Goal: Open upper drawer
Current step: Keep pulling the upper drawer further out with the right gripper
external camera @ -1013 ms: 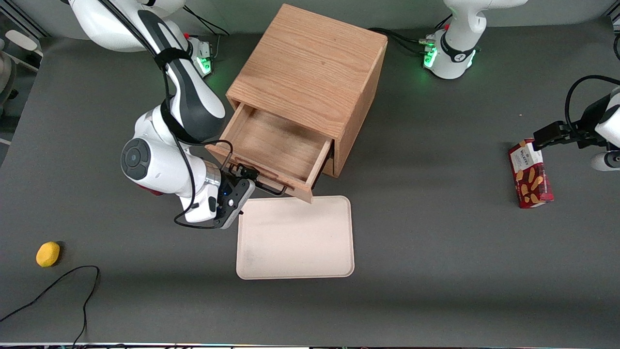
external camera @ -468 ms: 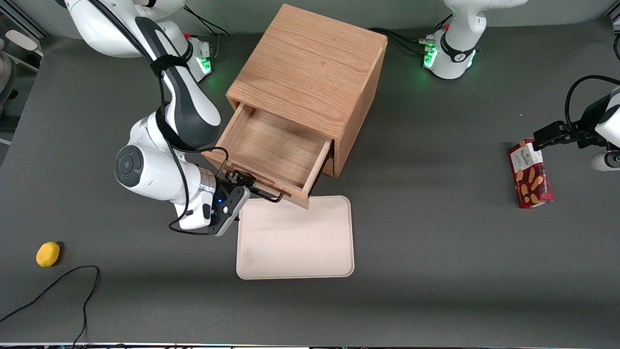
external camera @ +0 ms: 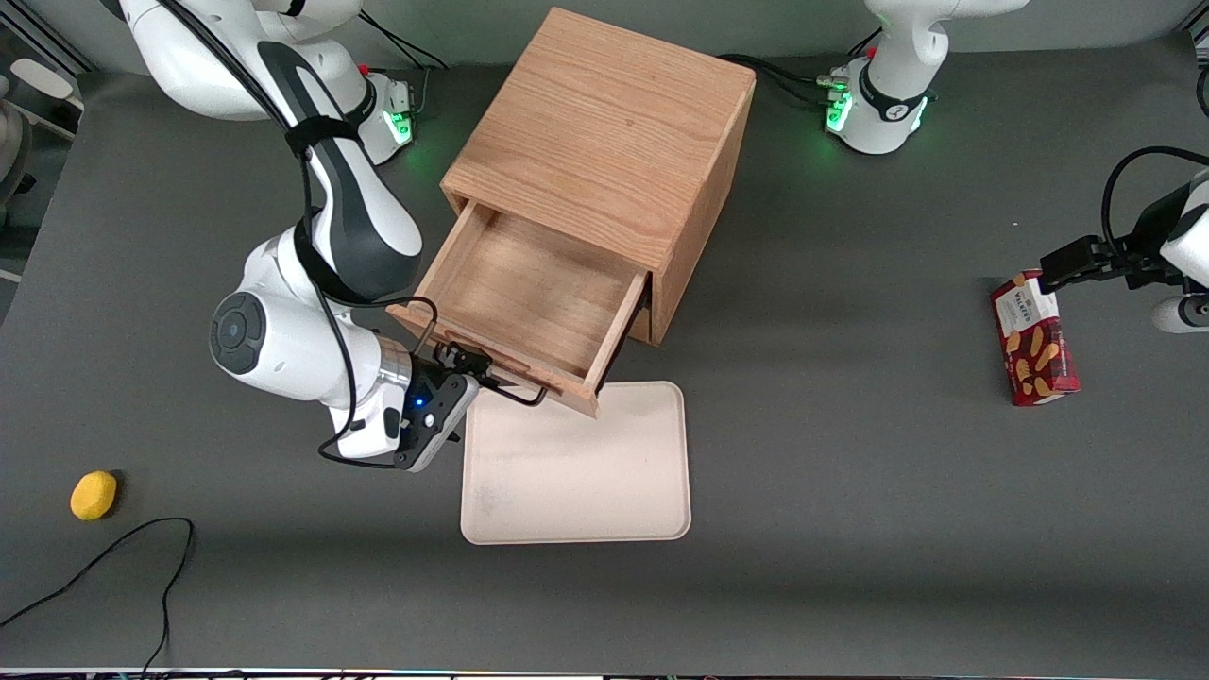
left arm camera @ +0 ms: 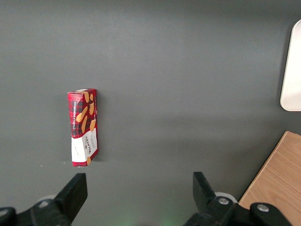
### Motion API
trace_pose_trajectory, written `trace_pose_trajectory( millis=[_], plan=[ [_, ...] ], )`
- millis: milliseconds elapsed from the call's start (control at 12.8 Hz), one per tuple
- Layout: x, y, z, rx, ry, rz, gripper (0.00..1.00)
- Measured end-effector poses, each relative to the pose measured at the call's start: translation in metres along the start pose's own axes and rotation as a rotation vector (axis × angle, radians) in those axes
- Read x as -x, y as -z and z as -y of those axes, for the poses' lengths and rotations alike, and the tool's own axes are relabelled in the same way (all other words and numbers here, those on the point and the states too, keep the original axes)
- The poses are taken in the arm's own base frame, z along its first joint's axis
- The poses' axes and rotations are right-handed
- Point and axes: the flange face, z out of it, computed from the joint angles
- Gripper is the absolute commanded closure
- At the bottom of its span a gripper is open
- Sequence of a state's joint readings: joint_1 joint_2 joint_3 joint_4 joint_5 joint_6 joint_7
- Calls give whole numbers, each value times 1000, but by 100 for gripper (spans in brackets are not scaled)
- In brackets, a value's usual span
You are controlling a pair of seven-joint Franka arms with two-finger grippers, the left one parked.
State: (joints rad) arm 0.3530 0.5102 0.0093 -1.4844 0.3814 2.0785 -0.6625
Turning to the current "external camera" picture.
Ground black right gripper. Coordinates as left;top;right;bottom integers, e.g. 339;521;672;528
408;342;498;398

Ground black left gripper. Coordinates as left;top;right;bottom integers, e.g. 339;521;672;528
1039;182;1202;287

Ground black metal drawer handle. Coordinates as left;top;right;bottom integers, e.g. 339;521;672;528
430;345;549;409

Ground wooden drawer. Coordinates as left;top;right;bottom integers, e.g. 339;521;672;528
385;200;653;418

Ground wooden two-drawer cabinet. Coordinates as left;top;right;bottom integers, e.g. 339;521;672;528
440;8;757;348

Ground red tartan shortbread cookie box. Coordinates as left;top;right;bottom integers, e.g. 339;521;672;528
990;269;1081;408

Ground cream plastic tray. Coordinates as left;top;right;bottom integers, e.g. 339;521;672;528
460;381;692;546

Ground yellow lemon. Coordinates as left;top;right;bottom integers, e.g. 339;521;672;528
70;470;119;521

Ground grey office chair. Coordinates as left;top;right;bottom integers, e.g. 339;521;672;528
0;57;86;228

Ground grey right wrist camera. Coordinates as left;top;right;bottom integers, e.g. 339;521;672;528
395;373;481;473

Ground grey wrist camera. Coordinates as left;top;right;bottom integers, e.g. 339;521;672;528
1150;295;1209;334
395;373;481;473

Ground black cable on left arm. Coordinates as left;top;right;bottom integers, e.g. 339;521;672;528
1099;145;1209;267

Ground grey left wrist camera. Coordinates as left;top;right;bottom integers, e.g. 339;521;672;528
1150;295;1209;334

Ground black cable along right arm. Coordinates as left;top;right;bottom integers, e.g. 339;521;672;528
156;0;440;470

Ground black right base cables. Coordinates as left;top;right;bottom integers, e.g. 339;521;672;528
357;9;451;119

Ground black base cables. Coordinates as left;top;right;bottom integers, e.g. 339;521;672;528
357;9;451;119
718;28;884;107

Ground thin black table cable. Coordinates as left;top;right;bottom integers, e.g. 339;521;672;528
0;517;196;677

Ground black left base cables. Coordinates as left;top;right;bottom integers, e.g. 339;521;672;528
718;28;884;107

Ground aluminium frame profile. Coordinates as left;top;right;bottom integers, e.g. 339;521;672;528
0;0;95;75

